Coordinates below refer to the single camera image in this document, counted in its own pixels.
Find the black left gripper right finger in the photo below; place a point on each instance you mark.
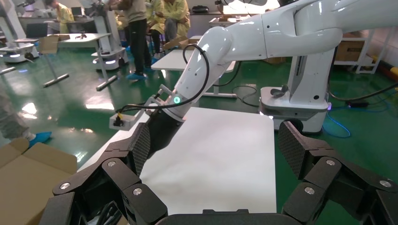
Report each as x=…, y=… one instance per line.
x=323, y=174

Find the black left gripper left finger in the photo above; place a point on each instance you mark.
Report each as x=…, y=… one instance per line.
x=121, y=174

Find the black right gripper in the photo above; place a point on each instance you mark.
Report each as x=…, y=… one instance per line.
x=163, y=130

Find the brown cardboard storage box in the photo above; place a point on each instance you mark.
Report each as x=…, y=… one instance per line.
x=28, y=183

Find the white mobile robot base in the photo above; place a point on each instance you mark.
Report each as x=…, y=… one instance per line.
x=108, y=60

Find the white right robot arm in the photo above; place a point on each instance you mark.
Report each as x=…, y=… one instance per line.
x=280, y=34

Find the open brown cardboard box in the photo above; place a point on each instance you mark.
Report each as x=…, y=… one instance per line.
x=178, y=42

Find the closed brown cardboard box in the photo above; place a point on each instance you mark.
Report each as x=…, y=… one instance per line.
x=349, y=51

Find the open cardboard box with flap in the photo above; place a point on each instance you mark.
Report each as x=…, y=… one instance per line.
x=48, y=45

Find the white robot torso and base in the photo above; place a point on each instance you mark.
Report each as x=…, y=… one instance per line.
x=295, y=108

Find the black power adapter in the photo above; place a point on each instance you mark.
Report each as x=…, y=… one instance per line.
x=357, y=104

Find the person beige vest brown sleeves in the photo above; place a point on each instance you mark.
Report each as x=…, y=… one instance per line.
x=136, y=31

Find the person yellow coat black trousers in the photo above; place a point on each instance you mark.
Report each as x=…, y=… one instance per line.
x=154, y=18

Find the grey office desk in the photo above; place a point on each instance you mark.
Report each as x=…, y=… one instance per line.
x=202, y=24

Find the seated person grey trousers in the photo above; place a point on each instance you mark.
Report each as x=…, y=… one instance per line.
x=177, y=15

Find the white table with T-legs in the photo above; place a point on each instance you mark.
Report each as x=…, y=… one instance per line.
x=90, y=37

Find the person grey trousers blue shoe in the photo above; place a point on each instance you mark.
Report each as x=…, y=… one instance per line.
x=9, y=121

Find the person yellow coat dark trousers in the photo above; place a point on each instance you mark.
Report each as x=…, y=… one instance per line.
x=63, y=15

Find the black flat panel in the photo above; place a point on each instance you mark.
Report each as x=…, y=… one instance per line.
x=36, y=30

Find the white wheeled robot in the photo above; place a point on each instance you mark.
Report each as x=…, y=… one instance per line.
x=15, y=51

